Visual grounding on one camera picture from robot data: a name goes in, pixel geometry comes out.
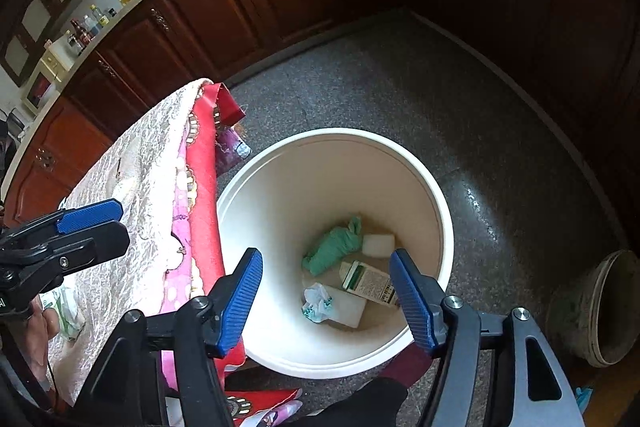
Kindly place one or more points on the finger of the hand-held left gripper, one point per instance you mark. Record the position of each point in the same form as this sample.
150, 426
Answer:
105, 239
90, 214

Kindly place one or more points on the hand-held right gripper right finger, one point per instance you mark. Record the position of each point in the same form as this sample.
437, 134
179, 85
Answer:
412, 302

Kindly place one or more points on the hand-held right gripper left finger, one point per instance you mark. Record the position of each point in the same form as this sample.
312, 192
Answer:
240, 302

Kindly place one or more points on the green white paper carton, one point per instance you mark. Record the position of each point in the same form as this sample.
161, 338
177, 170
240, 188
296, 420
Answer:
367, 282

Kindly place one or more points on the green white plastic bag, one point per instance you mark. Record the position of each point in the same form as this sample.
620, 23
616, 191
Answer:
67, 312

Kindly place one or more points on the small white foam block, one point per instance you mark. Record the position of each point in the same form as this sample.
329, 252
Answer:
377, 244

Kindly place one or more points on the large white foam block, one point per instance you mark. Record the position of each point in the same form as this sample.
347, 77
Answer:
345, 307

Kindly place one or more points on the clear green-printed plastic wrapper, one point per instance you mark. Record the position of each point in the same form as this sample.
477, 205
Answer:
316, 302

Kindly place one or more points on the green knitted cloth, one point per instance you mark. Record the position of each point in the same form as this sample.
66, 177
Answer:
330, 247

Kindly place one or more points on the white plastic bucket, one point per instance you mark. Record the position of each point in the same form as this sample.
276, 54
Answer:
280, 187

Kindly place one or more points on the pink printed cloth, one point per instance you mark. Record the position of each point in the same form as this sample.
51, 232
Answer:
177, 227

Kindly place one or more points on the person's leg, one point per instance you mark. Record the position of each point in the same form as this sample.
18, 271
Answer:
380, 387

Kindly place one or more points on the red cloth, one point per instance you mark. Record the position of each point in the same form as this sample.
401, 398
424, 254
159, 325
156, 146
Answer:
202, 207

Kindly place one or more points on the cream microwave oven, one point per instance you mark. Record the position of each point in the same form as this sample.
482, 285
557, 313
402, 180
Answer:
47, 72

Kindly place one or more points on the dark seasoning bottle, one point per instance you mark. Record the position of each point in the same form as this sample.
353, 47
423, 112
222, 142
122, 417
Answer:
71, 43

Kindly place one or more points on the dark red sauce bottle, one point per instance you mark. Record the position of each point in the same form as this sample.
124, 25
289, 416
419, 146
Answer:
80, 33

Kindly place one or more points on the dirty old bucket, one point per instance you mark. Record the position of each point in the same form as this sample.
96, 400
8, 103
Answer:
600, 307

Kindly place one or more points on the clear glass bottle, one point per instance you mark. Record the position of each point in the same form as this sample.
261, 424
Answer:
91, 26

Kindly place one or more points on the yellow-capped bottle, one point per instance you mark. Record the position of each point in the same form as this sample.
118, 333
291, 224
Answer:
100, 16

